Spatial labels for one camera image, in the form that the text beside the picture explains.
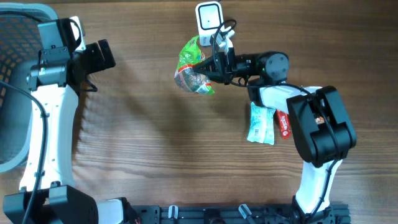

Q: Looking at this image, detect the teal tissue pack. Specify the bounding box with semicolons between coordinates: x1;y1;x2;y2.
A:
247;102;275;145

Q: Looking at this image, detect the grey plastic basket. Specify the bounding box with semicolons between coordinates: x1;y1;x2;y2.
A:
1;2;58;173

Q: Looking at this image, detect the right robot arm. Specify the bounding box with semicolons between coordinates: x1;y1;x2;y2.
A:
193;49;357;223

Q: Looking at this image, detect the instant noodle cup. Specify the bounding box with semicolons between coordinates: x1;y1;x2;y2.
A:
314;115;325;124

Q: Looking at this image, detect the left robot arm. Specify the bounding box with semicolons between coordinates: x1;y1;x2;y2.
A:
1;10;123;223

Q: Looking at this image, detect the white barcode scanner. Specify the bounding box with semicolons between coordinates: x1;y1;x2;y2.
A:
195;1;224;47

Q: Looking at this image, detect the red KitKat bar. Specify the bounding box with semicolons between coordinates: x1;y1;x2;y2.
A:
276;110;291;139

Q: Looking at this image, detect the Haribo gummy bag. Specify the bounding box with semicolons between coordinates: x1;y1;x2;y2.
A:
174;35;215;95

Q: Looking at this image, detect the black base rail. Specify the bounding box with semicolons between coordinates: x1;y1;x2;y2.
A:
93;197;351;224

